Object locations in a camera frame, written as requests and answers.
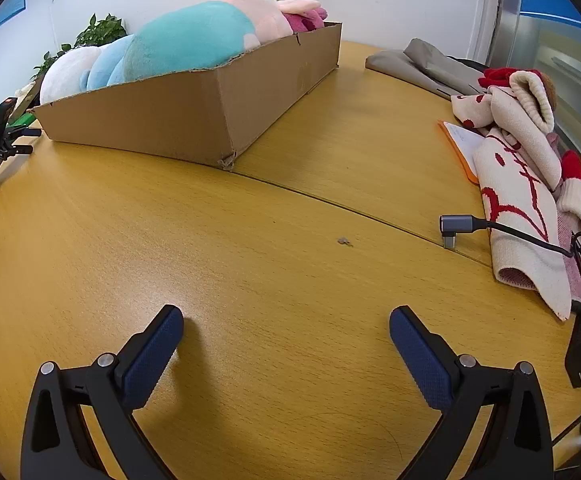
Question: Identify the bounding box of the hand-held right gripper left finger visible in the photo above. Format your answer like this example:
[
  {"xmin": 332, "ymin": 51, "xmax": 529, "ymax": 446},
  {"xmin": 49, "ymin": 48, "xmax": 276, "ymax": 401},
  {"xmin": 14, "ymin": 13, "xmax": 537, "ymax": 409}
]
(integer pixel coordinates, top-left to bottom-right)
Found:
[{"xmin": 20, "ymin": 304, "xmax": 185, "ymax": 480}]

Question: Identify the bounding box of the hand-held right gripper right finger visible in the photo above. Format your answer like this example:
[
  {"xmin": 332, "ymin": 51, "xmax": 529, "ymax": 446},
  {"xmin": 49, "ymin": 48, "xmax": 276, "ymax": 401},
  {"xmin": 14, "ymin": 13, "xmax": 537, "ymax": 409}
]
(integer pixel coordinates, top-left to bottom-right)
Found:
[{"xmin": 389, "ymin": 305, "xmax": 554, "ymax": 480}]

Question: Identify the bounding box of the light blue plush toy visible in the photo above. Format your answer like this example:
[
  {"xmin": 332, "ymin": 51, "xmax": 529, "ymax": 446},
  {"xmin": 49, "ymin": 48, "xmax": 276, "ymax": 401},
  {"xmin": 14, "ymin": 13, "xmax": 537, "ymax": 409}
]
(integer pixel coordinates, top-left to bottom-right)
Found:
[{"xmin": 78, "ymin": 35, "xmax": 136, "ymax": 92}]

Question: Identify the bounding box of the cardboard box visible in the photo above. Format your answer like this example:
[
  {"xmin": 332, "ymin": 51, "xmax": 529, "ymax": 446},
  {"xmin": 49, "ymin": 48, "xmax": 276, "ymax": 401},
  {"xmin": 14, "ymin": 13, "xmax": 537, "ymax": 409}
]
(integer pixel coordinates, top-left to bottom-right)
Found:
[{"xmin": 28, "ymin": 21, "xmax": 344, "ymax": 172}]

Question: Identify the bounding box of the green box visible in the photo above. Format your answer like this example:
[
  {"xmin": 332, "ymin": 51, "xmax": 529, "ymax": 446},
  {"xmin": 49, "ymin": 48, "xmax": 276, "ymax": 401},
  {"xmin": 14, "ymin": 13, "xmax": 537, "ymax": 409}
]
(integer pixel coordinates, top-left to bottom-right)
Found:
[{"xmin": 8, "ymin": 82, "xmax": 38, "ymax": 128}]

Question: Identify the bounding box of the white panda plush toy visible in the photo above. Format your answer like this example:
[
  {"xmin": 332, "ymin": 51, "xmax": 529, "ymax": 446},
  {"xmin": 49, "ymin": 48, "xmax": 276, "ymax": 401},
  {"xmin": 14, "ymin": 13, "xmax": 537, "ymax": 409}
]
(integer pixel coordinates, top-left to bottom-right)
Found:
[{"xmin": 39, "ymin": 47, "xmax": 104, "ymax": 106}]

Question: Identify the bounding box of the green potted plant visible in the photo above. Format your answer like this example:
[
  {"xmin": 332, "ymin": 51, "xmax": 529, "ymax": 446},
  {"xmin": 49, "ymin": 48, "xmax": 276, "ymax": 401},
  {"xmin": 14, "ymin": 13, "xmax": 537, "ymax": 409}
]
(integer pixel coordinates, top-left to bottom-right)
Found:
[{"xmin": 33, "ymin": 14, "xmax": 128, "ymax": 81}]

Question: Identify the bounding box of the cream red knitted scarf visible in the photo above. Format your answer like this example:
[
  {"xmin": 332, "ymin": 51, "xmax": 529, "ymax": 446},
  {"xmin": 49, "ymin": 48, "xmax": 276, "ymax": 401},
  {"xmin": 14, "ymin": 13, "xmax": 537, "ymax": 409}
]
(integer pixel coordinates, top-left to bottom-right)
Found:
[{"xmin": 473, "ymin": 127, "xmax": 574, "ymax": 321}]

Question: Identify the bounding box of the teal plush toy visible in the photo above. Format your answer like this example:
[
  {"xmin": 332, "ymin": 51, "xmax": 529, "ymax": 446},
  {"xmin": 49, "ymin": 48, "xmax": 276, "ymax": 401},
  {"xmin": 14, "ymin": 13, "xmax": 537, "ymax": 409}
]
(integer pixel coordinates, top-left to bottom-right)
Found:
[{"xmin": 122, "ymin": 1, "xmax": 261, "ymax": 83}]

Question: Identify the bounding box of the orange notebook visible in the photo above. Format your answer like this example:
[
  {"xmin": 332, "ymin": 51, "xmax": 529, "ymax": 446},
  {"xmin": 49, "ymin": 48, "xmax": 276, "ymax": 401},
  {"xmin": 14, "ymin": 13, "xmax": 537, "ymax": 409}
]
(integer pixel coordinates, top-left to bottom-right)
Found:
[{"xmin": 437, "ymin": 120, "xmax": 486, "ymax": 183}]

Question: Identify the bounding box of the cream knitted mitten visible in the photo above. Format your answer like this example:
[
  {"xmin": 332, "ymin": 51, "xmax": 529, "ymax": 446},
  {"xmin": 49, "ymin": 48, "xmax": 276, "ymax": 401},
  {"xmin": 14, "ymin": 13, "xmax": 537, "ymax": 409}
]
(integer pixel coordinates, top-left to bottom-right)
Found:
[{"xmin": 555, "ymin": 180, "xmax": 581, "ymax": 236}]

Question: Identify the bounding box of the red mitten with brown pompom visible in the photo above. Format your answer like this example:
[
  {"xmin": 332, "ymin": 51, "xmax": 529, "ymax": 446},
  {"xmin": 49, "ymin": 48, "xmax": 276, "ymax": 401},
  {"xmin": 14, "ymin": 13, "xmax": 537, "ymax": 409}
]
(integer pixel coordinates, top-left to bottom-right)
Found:
[{"xmin": 561, "ymin": 150, "xmax": 581, "ymax": 196}]

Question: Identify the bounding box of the pale pink plush toy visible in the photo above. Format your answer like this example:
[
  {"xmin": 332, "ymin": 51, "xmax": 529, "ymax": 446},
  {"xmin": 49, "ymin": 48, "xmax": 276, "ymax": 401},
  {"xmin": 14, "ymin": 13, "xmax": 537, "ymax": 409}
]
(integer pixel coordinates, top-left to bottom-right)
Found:
[{"xmin": 209, "ymin": 0, "xmax": 321, "ymax": 43}]

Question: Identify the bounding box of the cream knitted hat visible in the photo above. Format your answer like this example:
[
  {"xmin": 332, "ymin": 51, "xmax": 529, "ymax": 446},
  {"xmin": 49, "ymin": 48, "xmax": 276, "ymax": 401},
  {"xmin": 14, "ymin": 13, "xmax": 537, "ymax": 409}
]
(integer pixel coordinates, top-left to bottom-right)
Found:
[{"xmin": 491, "ymin": 70, "xmax": 564, "ymax": 188}]

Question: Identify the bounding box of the red knitted cloth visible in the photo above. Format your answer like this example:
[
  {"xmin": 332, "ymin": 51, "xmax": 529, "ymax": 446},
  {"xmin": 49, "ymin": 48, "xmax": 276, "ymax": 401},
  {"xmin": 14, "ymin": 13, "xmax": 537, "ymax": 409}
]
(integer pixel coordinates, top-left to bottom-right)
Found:
[{"xmin": 478, "ymin": 66, "xmax": 521, "ymax": 92}]

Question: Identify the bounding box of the magenta pink plush toy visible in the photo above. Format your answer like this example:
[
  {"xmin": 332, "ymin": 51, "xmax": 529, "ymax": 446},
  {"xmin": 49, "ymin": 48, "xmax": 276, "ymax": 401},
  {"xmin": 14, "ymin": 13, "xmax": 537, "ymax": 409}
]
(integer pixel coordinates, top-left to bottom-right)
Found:
[{"xmin": 283, "ymin": 7, "xmax": 329, "ymax": 34}]

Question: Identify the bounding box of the grey metal door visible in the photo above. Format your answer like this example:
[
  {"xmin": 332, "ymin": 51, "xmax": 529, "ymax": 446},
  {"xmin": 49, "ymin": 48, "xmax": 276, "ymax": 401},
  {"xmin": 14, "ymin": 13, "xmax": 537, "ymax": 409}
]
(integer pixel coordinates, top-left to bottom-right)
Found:
[{"xmin": 491, "ymin": 0, "xmax": 581, "ymax": 161}]

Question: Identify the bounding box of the black cable with grey plug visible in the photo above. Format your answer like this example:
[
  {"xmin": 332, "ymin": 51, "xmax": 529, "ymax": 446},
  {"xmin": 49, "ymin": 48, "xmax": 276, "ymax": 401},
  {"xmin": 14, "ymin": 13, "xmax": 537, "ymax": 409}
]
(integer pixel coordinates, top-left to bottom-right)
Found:
[{"xmin": 439, "ymin": 214, "xmax": 581, "ymax": 306}]

